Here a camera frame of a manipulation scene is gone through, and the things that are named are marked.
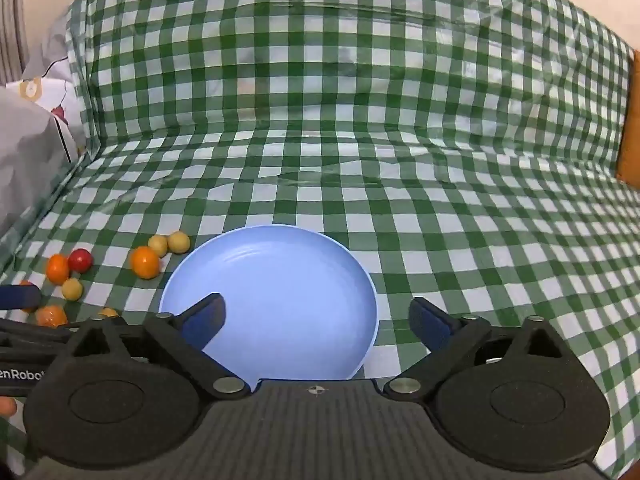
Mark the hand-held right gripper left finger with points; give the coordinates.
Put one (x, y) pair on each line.
(205, 317)

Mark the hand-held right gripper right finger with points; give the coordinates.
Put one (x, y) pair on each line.
(427, 322)

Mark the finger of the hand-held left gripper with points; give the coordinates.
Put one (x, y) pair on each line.
(20, 296)
(30, 329)

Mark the yellow round fruit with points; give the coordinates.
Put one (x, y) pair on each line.
(107, 312)
(158, 244)
(72, 289)
(178, 242)

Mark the light blue plate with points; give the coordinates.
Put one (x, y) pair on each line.
(280, 290)

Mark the large orange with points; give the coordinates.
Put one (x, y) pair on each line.
(145, 262)

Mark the person's left hand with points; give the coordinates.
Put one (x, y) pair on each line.
(7, 406)

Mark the red cherry tomato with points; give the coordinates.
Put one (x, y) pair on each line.
(80, 260)

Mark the grey cloth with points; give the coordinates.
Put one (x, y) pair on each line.
(25, 160)

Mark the green checked tablecloth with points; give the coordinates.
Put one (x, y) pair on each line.
(350, 110)

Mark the grey striped curtain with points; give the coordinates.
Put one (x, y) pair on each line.
(12, 15)

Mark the wooden board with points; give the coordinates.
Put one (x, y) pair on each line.
(631, 120)

